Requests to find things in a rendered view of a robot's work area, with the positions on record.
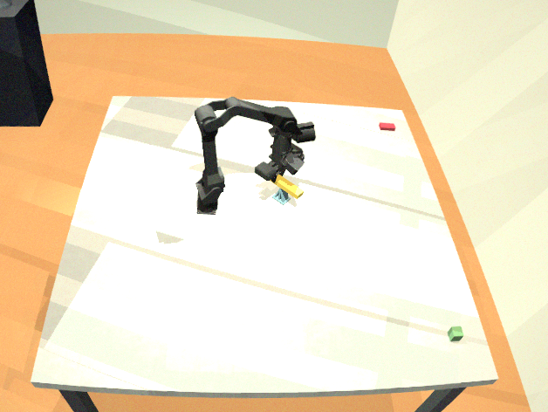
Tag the yellow bar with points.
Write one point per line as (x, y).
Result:
(288, 187)

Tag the small green cube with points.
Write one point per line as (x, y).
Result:
(455, 333)

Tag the pink rectangular bar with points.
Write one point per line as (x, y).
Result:
(387, 126)

